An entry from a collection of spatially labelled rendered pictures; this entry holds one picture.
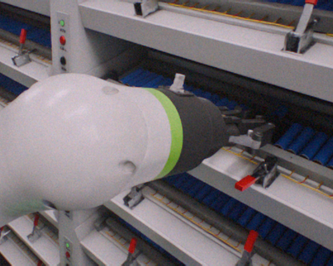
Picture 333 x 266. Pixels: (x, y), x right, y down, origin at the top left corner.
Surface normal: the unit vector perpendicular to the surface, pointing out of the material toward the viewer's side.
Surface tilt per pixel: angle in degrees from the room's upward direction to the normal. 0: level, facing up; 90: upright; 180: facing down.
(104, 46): 90
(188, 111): 43
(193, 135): 72
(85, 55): 90
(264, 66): 108
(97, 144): 66
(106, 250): 18
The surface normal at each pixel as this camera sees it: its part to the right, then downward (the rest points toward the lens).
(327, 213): -0.11, -0.77
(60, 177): 0.04, 0.42
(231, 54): -0.66, 0.53
